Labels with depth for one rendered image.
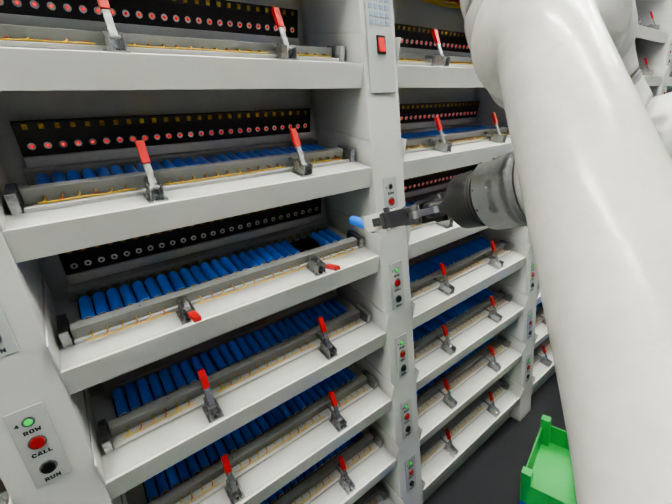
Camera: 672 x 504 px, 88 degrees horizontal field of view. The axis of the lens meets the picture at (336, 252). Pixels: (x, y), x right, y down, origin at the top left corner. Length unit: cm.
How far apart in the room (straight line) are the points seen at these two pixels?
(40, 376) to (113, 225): 22
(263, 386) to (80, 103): 61
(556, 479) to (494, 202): 77
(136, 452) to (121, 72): 59
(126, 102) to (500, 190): 65
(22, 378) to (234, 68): 53
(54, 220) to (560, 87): 55
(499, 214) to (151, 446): 65
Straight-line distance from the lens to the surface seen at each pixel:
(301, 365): 80
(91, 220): 58
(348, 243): 81
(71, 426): 67
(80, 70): 60
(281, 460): 91
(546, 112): 20
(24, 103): 78
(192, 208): 60
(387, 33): 84
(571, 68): 21
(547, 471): 108
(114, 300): 70
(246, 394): 76
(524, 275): 145
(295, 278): 71
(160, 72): 61
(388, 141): 81
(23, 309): 60
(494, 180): 44
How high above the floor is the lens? 118
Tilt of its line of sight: 17 degrees down
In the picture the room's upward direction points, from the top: 7 degrees counter-clockwise
